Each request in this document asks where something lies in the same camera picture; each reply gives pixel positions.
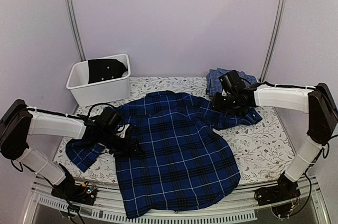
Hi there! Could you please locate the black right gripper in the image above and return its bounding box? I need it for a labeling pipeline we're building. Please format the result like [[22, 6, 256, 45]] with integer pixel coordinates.
[[210, 92, 238, 116]]

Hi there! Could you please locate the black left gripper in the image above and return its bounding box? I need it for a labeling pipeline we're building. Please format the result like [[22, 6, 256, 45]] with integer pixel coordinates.
[[99, 128, 143, 158]]

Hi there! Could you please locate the dark blue plaid shirt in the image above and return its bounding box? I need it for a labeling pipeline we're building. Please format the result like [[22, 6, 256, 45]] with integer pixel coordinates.
[[65, 90, 262, 219]]

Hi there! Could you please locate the white plastic bin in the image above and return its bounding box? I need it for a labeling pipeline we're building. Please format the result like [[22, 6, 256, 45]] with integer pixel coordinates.
[[66, 53, 131, 107]]

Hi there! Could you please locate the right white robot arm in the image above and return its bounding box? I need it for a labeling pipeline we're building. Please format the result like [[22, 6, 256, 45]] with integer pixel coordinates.
[[212, 82, 337, 182]]

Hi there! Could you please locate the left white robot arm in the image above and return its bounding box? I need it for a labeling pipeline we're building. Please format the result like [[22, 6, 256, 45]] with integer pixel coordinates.
[[1, 99, 142, 200]]

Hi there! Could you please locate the folded blue gingham shirt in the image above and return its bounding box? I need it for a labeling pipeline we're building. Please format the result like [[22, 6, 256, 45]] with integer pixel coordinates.
[[206, 68, 257, 98]]

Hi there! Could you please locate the floral patterned table mat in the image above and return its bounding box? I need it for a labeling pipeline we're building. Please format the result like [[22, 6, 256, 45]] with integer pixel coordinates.
[[53, 77, 294, 186]]

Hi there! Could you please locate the black shirt in bin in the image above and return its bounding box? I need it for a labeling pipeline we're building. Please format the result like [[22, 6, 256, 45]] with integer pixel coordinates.
[[88, 59, 127, 83]]

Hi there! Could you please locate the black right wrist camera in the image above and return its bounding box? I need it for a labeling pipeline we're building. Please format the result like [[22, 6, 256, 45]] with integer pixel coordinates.
[[219, 70, 246, 94]]

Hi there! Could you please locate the right aluminium frame post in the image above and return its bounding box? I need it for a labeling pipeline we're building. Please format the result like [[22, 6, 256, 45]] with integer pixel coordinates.
[[259, 0, 287, 81]]

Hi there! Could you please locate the aluminium frame post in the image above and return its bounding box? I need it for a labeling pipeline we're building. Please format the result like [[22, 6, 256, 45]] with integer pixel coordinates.
[[65, 0, 86, 61], [259, 0, 287, 81]]

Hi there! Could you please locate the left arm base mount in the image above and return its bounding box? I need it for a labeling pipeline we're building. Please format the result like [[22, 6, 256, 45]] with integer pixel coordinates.
[[51, 180, 97, 206]]

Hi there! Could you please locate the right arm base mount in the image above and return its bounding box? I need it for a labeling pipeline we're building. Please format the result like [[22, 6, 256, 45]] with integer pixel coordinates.
[[254, 182, 301, 218]]

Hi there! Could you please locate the left aluminium frame post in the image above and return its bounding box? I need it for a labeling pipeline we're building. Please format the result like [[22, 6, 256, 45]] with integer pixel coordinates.
[[65, 0, 86, 61]]

